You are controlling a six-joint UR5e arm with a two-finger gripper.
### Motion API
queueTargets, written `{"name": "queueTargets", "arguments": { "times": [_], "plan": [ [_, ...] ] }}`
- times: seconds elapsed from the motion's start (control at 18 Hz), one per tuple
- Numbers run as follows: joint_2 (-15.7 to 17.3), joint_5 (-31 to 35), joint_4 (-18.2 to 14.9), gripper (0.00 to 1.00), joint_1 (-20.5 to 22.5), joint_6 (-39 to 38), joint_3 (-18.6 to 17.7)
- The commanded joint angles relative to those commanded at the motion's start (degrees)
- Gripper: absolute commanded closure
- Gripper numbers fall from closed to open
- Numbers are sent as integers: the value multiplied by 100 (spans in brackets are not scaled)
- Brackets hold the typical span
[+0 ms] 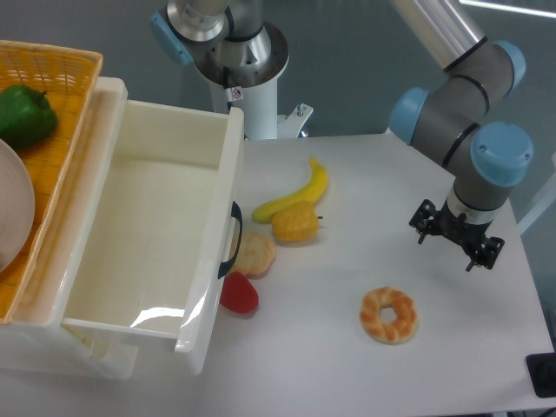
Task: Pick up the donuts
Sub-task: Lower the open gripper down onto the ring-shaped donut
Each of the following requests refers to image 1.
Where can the toy bread roll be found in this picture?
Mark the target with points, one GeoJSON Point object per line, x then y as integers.
{"type": "Point", "coordinates": [256, 253]}

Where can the white drawer cabinet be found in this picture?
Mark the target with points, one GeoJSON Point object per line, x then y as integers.
{"type": "Point", "coordinates": [36, 339]}

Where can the black drawer handle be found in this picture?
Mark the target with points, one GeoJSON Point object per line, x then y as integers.
{"type": "Point", "coordinates": [235, 241]}

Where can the white plastic drawer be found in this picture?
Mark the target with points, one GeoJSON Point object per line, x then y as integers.
{"type": "Point", "coordinates": [148, 274]}

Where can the red toy pepper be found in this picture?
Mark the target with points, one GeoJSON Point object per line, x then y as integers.
{"type": "Point", "coordinates": [238, 294]}

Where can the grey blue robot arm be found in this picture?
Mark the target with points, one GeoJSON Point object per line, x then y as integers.
{"type": "Point", "coordinates": [486, 161]}

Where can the beige plate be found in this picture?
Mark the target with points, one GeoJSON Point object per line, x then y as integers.
{"type": "Point", "coordinates": [17, 205]}

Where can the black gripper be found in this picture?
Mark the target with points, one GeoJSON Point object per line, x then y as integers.
{"type": "Point", "coordinates": [482, 251]}

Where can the yellow toy bell pepper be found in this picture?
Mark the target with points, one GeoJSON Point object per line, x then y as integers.
{"type": "Point", "coordinates": [296, 223]}

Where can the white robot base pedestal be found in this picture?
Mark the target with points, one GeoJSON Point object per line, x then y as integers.
{"type": "Point", "coordinates": [244, 74]}

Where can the braided toy donut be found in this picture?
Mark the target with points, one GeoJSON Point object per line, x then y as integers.
{"type": "Point", "coordinates": [389, 315]}

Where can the black device at table edge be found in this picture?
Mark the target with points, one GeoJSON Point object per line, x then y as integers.
{"type": "Point", "coordinates": [541, 369]}

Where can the yellow toy banana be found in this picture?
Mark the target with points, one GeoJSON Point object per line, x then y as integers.
{"type": "Point", "coordinates": [311, 192]}

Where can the orange woven basket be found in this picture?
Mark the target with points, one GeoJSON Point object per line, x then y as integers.
{"type": "Point", "coordinates": [68, 76]}

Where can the green toy bell pepper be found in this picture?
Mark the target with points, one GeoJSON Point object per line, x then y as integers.
{"type": "Point", "coordinates": [26, 116]}

